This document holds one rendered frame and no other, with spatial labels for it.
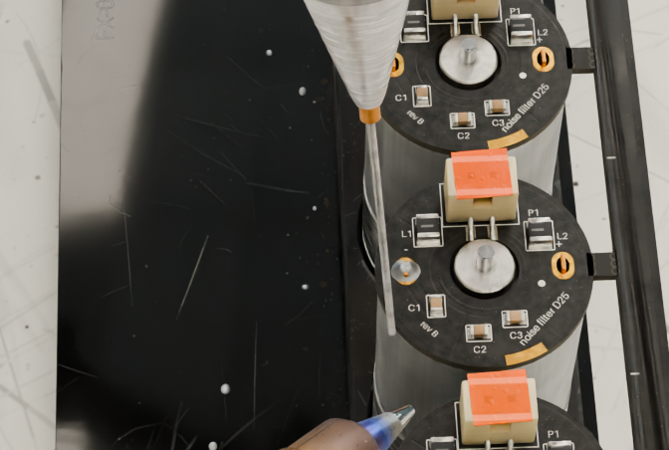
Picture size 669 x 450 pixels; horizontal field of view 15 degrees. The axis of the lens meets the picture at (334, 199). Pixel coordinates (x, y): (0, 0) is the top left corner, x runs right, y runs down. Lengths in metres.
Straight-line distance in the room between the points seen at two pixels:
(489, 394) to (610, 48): 0.05
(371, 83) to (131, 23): 0.14
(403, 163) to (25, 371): 0.07
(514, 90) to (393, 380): 0.04
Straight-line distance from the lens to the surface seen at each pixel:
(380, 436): 0.25
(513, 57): 0.31
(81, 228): 0.35
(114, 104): 0.36
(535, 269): 0.29
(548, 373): 0.29
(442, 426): 0.28
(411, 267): 0.29
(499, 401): 0.28
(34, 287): 0.36
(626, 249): 0.29
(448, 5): 0.31
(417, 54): 0.31
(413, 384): 0.30
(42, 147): 0.37
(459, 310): 0.29
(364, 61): 0.23
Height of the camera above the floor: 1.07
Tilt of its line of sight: 60 degrees down
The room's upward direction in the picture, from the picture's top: straight up
